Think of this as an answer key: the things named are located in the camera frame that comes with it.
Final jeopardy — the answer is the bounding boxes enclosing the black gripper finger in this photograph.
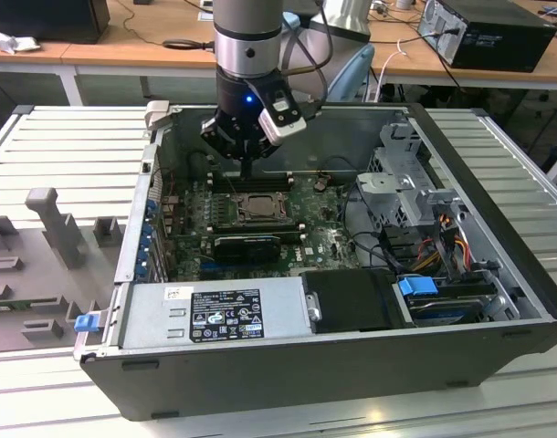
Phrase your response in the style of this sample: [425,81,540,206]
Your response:
[199,116,248,180]
[247,140,280,180]

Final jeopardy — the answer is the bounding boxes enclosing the black RAM slot bank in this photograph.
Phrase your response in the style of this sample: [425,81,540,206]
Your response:
[212,217,305,235]
[209,169,292,193]

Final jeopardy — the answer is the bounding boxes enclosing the CPU socket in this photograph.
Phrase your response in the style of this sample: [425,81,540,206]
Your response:
[235,190,291,224]

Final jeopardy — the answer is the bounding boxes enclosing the wooden desk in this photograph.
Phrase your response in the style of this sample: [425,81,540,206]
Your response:
[369,0,557,92]
[0,0,218,107]

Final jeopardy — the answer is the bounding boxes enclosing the black graphics card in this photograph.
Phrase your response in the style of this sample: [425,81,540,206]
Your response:
[213,235,282,265]

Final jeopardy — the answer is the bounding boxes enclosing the green motherboard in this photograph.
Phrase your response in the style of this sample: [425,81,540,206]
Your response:
[162,175,366,282]

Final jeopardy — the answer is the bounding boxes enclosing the pale blue teach pendant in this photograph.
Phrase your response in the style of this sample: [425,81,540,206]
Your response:
[328,43,378,104]

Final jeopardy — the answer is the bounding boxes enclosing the blue card retainer strip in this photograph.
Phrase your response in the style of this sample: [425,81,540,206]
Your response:
[136,195,160,280]

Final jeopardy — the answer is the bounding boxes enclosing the silver drive cage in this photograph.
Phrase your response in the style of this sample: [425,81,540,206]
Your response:
[354,120,471,239]

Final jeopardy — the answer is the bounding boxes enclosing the black plastic shroud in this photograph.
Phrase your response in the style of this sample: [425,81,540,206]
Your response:
[300,268,416,334]

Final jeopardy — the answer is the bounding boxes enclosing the grey power supply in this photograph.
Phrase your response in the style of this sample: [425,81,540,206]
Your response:
[102,277,314,352]

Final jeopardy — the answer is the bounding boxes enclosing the large black box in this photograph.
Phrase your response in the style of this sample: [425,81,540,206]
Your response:
[0,0,110,46]

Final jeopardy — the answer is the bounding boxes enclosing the blue disk carrier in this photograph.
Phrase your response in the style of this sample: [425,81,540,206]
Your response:
[395,275,439,312]

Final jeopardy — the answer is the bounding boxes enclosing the grey parts rack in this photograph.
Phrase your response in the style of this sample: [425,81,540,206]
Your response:
[0,186,129,355]

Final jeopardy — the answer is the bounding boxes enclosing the crumpled white paper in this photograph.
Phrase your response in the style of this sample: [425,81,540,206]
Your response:
[0,25,42,55]

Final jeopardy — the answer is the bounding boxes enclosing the black PC case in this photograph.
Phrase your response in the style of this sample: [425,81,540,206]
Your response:
[72,100,557,423]

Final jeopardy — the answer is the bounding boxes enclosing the hard disk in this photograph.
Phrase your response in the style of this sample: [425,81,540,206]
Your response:
[408,294,485,328]

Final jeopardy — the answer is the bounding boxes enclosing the black desktop PC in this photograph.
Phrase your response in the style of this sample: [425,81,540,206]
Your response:
[417,0,557,73]

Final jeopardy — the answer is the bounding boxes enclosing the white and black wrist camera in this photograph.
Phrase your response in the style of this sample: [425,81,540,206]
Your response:
[244,77,308,148]

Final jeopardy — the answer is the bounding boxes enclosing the black cables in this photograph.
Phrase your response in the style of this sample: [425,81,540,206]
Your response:
[342,184,401,275]

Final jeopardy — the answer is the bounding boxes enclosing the white cable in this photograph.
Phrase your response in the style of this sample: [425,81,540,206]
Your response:
[375,38,408,102]

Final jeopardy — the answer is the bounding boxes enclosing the yellow and orange wires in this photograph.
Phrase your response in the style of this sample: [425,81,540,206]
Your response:
[415,236,472,271]

